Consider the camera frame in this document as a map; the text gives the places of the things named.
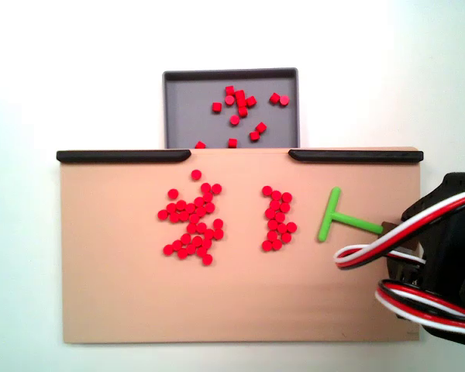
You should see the green T pusher brown handle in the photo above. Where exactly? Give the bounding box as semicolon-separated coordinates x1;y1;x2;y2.
316;187;419;253

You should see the grey shallow container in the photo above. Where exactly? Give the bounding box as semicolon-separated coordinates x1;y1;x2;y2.
162;67;300;150

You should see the beige flat tray board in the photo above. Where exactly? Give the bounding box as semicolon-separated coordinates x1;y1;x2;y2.
60;146;422;345

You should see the red white black servo cable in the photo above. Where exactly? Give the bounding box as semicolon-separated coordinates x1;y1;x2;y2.
374;279;465;331
334;188;465;269

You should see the black foam edge rail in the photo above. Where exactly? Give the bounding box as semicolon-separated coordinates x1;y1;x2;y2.
56;149;192;164
288;149;425;163

